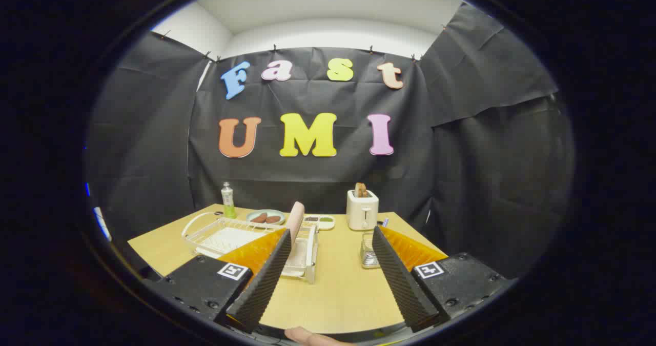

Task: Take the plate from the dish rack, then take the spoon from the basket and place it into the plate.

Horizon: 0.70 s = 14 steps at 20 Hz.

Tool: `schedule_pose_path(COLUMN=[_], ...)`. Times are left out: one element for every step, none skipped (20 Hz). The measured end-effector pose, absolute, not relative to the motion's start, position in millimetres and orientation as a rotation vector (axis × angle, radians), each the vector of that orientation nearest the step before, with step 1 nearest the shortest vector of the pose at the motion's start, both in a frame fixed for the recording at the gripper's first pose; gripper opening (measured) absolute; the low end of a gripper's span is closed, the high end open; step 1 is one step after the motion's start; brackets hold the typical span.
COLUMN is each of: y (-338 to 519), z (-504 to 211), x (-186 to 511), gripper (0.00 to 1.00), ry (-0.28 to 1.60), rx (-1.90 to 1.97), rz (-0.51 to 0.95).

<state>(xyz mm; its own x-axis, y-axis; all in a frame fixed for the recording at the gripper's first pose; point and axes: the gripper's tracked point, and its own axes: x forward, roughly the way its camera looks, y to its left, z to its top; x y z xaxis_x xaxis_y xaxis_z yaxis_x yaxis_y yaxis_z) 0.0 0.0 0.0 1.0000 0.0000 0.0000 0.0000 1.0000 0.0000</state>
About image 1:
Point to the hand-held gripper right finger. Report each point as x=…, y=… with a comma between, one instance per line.
x=402, y=284

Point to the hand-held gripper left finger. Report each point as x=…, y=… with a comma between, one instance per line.
x=261, y=284

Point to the pink plate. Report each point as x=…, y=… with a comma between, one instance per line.
x=295, y=218

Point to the pale green dish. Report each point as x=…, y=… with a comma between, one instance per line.
x=253, y=215

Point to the brown food piece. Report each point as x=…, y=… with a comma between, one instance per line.
x=273, y=219
x=259, y=218

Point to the white toaster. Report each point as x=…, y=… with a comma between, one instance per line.
x=362, y=212

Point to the white divided tray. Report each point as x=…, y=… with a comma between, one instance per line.
x=320, y=224

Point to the green liquid bottle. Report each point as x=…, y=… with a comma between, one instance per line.
x=228, y=205

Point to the brown bread slices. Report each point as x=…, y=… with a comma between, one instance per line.
x=361, y=190

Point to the black backdrop cloth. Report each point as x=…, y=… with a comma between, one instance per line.
x=461, y=156

